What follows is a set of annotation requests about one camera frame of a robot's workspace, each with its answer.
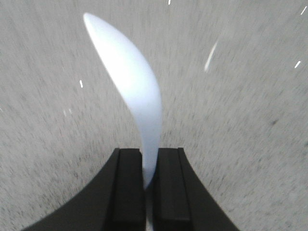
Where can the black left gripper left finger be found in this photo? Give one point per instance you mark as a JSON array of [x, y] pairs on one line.
[[114, 199]]

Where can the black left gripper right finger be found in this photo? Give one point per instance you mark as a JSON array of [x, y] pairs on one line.
[[181, 201]]

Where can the white plastic spoon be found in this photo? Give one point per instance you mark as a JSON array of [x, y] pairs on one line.
[[136, 83]]

